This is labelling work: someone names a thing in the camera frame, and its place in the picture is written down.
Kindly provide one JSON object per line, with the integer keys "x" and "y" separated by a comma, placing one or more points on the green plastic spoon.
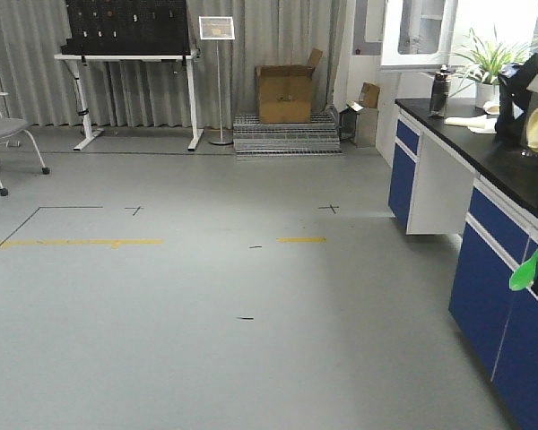
{"x": 523, "y": 276}

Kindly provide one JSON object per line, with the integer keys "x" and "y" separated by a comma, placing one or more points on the blue lab cabinet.
{"x": 435, "y": 192}

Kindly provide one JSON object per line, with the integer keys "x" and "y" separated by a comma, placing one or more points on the white fume cabinet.
{"x": 417, "y": 35}

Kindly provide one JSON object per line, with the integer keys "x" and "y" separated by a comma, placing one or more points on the black lab counter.
{"x": 498, "y": 159}

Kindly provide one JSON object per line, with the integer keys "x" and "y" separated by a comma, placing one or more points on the black glovebox with glove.
{"x": 517, "y": 123}

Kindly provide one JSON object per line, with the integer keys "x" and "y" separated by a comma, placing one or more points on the white papers on counter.
{"x": 479, "y": 124}

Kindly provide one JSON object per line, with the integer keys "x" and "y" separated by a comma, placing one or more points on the potted green plant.
{"x": 484, "y": 59}

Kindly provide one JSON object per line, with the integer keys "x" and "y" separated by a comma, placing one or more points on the dark water bottle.
{"x": 439, "y": 91}

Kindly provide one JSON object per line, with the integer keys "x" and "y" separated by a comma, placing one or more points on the small metal bin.
{"x": 358, "y": 124}

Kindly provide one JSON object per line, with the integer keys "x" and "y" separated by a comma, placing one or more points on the small cardboard box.
{"x": 369, "y": 95}

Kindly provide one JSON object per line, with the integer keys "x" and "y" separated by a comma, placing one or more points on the metal grating platform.
{"x": 319, "y": 136}

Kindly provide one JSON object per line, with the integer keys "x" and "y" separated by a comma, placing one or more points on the large cardboard box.
{"x": 285, "y": 92}

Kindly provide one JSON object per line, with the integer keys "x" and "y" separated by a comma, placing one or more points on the sign on metal stand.
{"x": 217, "y": 28}

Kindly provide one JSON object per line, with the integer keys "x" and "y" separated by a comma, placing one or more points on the grey curtain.
{"x": 41, "y": 88}

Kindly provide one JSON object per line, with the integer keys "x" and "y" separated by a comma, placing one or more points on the white standing desk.
{"x": 134, "y": 95}

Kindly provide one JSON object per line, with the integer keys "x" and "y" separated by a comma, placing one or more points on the black pegboard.
{"x": 127, "y": 27}

